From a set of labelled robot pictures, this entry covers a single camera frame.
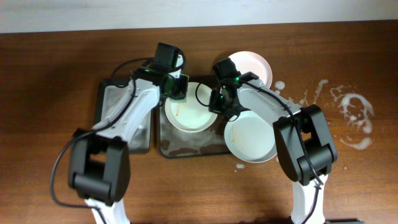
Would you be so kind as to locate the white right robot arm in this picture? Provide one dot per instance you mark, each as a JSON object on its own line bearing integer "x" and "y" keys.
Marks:
{"x": 303, "y": 140}

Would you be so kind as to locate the white plate with orange streak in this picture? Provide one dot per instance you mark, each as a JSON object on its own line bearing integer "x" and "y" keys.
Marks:
{"x": 191, "y": 116}

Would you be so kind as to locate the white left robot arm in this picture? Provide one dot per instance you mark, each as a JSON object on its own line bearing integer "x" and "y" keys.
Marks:
{"x": 99, "y": 167}

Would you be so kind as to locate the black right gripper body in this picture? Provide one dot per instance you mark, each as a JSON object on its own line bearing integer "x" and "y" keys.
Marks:
{"x": 218, "y": 104}

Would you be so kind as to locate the black wash tray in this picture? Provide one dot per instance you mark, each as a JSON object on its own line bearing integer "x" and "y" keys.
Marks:
{"x": 175, "y": 143}

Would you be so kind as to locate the pinkish white plate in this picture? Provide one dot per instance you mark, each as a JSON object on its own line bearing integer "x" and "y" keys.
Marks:
{"x": 246, "y": 61}

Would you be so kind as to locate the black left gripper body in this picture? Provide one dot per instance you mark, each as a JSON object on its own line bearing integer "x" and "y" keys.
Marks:
{"x": 179, "y": 88}

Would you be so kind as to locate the black tray with soapy foam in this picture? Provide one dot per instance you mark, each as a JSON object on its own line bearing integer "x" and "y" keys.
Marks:
{"x": 122, "y": 111}

